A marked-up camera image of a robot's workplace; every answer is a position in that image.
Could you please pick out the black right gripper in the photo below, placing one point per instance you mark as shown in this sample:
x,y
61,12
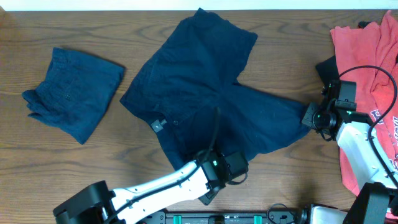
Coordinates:
x,y
307,119

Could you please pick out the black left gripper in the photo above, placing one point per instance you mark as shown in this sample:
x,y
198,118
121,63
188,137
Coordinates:
x,y
207,200

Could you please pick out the navy blue shorts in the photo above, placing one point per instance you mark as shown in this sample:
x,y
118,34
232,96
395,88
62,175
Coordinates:
x,y
75,93
188,93

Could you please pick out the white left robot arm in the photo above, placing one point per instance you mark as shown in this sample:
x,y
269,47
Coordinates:
x,y
199,179

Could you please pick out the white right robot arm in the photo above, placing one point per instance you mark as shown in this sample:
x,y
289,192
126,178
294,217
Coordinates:
x,y
339,121

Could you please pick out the black garment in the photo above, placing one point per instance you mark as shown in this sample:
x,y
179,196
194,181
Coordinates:
x,y
328,71

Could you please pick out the red t-shirt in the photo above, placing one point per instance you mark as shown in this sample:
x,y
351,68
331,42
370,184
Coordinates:
x,y
378,97

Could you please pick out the folded navy blue shorts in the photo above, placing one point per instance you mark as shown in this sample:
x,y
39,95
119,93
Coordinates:
x,y
75,93

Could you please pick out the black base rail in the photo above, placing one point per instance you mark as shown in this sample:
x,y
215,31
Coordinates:
x,y
277,214

